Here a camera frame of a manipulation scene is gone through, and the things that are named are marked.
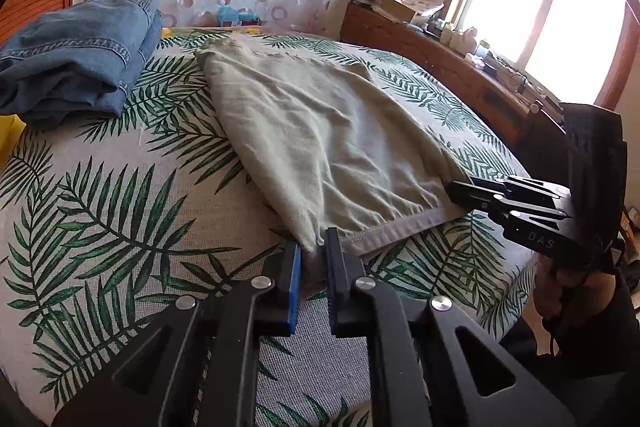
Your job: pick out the pale plastic bottle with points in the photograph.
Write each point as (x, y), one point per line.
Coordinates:
(471, 38)

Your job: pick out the floral blanket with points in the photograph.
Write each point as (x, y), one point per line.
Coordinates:
(240, 30)

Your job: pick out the person's right forearm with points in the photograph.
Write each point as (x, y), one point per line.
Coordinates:
(600, 347)

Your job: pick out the leaf print bed sheet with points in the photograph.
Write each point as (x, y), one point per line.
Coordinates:
(125, 207)

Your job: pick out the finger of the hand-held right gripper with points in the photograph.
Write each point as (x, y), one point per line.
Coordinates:
(480, 199)
(530, 187)

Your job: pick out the blue plastic bag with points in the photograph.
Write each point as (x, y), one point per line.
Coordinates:
(237, 16)

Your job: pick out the tissue box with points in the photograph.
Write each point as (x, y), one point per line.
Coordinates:
(475, 59)

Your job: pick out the window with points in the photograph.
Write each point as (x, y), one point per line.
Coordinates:
(525, 7)

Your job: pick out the wooden side cabinet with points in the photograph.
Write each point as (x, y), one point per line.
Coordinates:
(450, 67)

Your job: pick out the person's right hand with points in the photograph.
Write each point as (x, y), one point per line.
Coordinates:
(580, 294)

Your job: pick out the grey-green pants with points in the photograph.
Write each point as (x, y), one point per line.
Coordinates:
(325, 137)

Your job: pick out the yellow cloth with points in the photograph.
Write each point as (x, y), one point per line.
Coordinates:
(10, 142)

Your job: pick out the cardboard box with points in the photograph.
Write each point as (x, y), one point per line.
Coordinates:
(400, 9)

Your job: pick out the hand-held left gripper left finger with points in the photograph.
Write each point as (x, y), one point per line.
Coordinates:
(295, 287)

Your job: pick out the folded blue jeans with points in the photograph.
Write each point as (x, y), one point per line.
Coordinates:
(75, 52)

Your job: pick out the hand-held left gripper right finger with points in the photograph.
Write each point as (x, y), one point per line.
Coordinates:
(337, 277)

